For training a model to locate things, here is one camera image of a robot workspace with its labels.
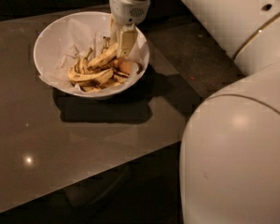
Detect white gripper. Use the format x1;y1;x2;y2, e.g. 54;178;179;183
109;0;150;57

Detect long top banana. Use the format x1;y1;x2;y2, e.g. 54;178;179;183
87;43;119;70

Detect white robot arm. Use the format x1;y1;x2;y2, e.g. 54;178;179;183
179;0;280;224

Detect upright middle banana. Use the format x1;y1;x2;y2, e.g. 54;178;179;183
101;36;110;53

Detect bottom banana pieces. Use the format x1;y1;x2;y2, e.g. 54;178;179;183
78;70;129;92

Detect white bowl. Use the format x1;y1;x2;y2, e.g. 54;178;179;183
33;11;151;101

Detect small left banana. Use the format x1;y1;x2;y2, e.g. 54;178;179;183
75;48;93;75

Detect front curved banana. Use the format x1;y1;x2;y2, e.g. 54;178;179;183
67;67;114;84

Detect orange round fruit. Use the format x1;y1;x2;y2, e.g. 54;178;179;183
117;60;143;75

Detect white paper liner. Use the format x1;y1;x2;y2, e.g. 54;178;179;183
40;17;147;96

